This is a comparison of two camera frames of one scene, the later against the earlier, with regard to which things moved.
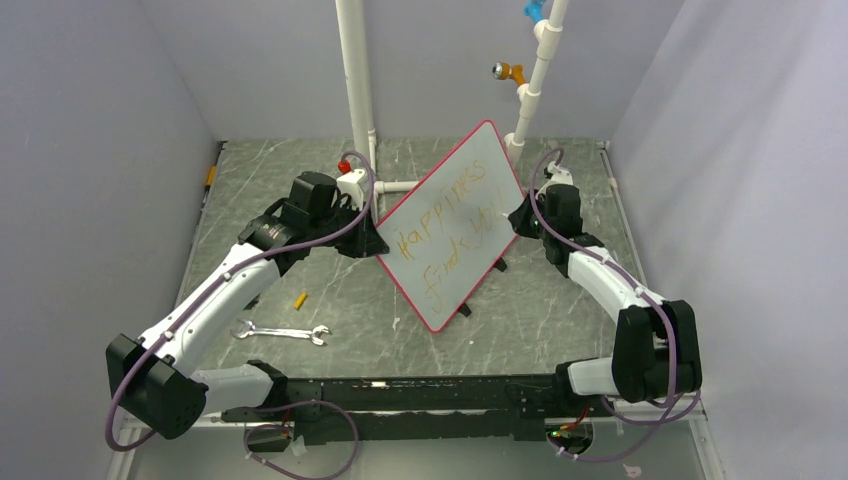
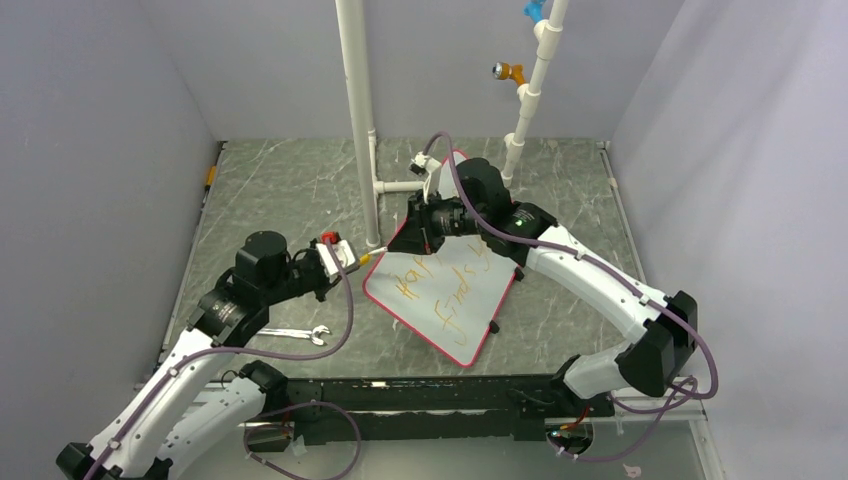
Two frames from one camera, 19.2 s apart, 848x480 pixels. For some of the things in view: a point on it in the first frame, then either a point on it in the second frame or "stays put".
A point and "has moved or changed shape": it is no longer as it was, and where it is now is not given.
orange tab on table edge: x=211 y=175 stays put
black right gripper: x=518 y=217 to x=417 y=235
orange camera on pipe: x=503 y=71 stays put
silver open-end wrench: x=250 y=329 stays put
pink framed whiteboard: x=449 y=235 has moved or changed shape
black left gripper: x=366 y=241 to x=325 y=286
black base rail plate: x=476 y=409 stays put
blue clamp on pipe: x=533 y=9 stays put
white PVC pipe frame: x=548 y=34 stays put
